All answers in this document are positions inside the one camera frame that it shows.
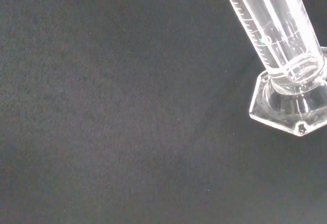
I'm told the black bench cloth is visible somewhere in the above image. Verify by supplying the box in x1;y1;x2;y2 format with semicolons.
0;0;327;224

